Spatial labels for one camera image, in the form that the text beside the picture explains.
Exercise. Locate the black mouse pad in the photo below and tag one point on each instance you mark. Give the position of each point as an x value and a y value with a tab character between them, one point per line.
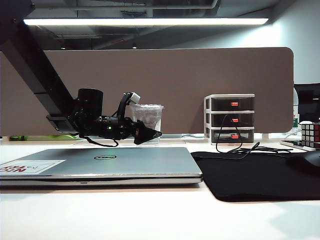
250	177

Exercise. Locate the black computer mouse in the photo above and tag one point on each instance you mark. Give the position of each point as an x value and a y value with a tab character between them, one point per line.
307	161

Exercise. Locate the white partition foot bracket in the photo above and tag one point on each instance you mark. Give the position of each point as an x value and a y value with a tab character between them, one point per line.
265	136

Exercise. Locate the brown desk partition panel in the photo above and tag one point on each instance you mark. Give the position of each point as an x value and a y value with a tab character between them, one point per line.
187	80

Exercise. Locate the white sticker with red print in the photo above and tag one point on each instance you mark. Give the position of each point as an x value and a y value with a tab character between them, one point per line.
32	166

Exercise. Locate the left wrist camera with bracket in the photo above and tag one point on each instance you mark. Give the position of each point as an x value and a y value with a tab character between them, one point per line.
135	97

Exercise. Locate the flat book under cube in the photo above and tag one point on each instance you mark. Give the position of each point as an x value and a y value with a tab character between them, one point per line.
291	143

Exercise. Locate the long ceiling light strip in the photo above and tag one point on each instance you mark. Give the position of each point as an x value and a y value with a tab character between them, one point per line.
150	21

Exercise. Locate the white bottle with green label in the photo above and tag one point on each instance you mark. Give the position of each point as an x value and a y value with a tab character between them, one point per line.
296	122

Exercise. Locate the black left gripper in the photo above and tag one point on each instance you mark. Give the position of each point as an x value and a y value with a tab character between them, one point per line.
123	128

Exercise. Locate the white three-drawer desk organizer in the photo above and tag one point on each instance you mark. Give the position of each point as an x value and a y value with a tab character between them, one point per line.
208	112

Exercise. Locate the black Rubik's cube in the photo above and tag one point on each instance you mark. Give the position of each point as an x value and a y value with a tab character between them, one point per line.
311	132

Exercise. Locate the silver Dell laptop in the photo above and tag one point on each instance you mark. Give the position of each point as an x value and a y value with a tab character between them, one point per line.
112	165

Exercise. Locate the black monitor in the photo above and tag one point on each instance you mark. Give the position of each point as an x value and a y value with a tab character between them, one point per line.
308	105

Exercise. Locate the clear plastic cup with lid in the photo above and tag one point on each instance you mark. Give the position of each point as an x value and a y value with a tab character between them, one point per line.
147	112

